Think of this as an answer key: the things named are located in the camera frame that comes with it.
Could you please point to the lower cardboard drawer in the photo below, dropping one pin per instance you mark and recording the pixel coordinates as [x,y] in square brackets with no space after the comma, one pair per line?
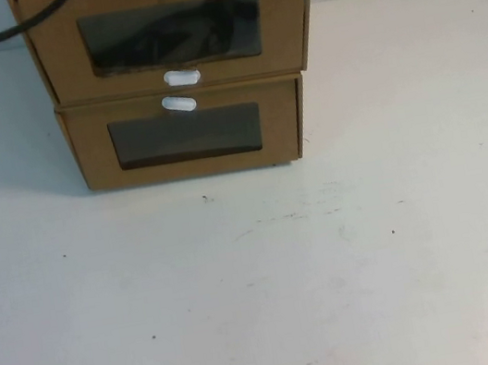
[236,82]

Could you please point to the cardboard drawer with neat window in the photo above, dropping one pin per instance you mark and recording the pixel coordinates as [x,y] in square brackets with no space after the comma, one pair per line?
[96,169]

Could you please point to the brown cardboard box sleeve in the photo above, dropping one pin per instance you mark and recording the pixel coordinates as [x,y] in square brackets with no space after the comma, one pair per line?
[306,17]

